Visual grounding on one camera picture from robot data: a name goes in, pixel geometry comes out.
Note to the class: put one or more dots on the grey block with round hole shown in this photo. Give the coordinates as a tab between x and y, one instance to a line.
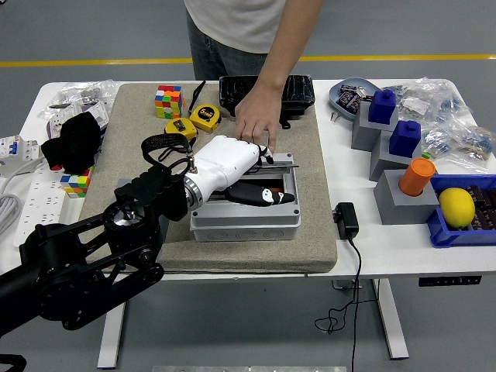
123	183

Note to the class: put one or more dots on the yellow tape measure black label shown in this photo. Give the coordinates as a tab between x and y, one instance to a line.
203	116

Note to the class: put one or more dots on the grey-brown fabric mat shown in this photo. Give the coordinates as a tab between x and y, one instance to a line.
271	255

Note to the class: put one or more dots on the black power adapter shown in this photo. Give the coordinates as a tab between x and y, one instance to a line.
346	221

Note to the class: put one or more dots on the black cloth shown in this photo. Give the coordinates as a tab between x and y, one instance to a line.
73	139

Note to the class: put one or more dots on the blue plastic bin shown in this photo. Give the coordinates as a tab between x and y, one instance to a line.
457	236

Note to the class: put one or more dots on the grey junction box clear lid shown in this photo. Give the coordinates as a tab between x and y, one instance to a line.
244	228

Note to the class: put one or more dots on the white table leg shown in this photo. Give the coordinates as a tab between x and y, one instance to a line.
391	321
112	341

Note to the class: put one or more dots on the white power strip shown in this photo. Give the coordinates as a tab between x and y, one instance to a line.
38	193

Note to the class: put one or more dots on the small colourful puzzle cube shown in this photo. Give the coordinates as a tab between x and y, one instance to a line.
75	184

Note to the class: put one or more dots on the orange cylinder battery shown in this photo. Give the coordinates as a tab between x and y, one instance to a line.
276	190
416	176

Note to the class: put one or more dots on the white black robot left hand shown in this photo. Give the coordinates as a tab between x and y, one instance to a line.
224	159

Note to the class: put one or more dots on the black table control panel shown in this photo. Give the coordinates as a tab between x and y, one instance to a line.
449	280

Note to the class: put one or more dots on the person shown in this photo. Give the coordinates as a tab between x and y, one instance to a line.
232	23

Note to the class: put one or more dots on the white purple packet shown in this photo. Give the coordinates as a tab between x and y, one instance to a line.
58	124

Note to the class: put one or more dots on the yellow lemon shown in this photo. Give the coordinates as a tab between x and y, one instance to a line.
457	205

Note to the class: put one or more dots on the black plastic tray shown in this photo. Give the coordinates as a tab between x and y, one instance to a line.
298	93

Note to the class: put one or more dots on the dark components pile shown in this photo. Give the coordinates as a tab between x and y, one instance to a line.
486	209

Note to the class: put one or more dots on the clear bag of parts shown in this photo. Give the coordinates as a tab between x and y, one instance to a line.
430	98
465	143
97	91

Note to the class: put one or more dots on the blue-grey oval dish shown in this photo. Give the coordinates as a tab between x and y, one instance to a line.
348	82

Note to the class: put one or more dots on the small metal clip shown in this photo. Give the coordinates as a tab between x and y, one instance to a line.
334	116

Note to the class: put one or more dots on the white circuit breaker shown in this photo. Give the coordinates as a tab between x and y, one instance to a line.
21	149

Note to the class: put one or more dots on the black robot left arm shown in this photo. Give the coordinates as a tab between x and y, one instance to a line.
77	271

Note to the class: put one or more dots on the person's forearm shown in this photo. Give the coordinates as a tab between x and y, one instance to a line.
284	58

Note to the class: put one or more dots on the small green piece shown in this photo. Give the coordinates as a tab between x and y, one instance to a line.
426	155

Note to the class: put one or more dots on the dark candy wrapper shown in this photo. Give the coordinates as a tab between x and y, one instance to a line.
350	89
348	102

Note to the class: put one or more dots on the blue block with knob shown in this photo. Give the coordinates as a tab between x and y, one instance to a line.
405	139
381	108

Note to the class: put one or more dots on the person's hand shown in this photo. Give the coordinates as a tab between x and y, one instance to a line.
259	116

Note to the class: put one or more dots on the large colourful puzzle cube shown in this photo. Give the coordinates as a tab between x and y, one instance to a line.
168	102

